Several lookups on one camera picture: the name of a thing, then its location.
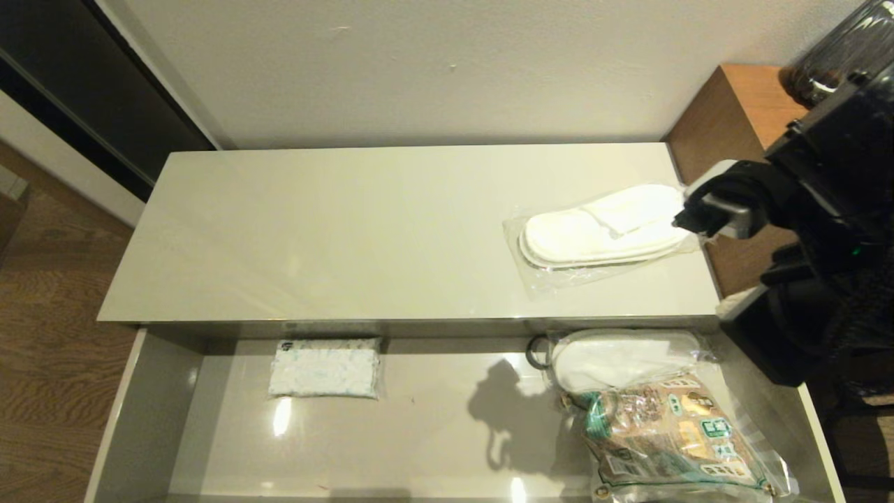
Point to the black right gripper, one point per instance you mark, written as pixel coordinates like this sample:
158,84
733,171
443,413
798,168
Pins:
740,192

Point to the bagged white slippers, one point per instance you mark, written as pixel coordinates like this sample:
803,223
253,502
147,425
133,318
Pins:
621,363
607,230

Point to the white glossy drawer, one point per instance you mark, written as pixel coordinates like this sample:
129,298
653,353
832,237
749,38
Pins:
230,419

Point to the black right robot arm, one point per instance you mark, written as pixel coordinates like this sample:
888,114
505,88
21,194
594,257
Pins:
838,209

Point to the brown wooden desk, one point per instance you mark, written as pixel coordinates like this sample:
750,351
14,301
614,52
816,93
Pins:
726,119

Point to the dark ribbed glass vase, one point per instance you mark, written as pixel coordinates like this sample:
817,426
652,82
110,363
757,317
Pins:
831,63

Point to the green brown snack bag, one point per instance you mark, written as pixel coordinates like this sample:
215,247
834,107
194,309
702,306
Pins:
670,433

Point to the black chair legs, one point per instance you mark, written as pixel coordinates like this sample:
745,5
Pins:
859,433

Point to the white glossy cabinet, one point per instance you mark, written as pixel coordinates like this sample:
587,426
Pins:
349,230

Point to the white patterned tissue packet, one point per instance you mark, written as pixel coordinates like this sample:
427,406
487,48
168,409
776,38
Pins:
325,370

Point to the dark sliding door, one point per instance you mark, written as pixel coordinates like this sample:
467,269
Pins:
84,84

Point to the grey brown furniture piece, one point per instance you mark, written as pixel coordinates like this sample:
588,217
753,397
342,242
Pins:
10,216

